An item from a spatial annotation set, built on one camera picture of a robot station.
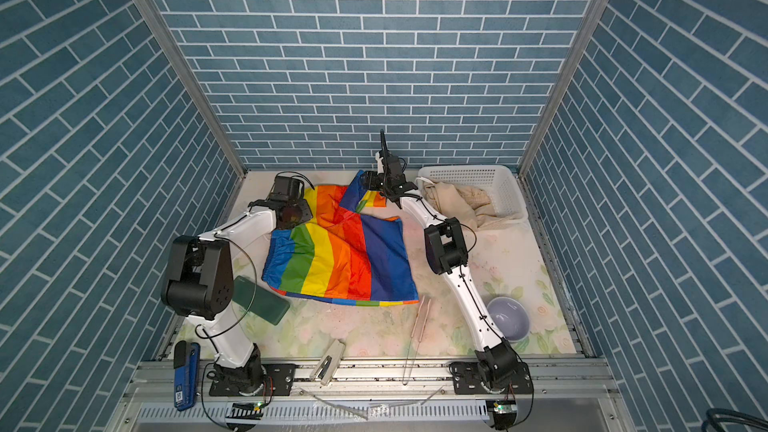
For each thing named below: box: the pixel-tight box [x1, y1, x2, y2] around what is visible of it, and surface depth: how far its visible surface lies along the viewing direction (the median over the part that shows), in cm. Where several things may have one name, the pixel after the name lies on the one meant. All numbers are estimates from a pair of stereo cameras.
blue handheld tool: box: [173, 340, 200, 411], surface depth 74 cm
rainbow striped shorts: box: [262, 184, 419, 307], surface depth 93 cm
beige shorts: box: [422, 180, 496, 231], surface depth 98 cm
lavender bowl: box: [487, 296, 531, 343], surface depth 81 cm
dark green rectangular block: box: [233, 275, 290, 326], surface depth 87 cm
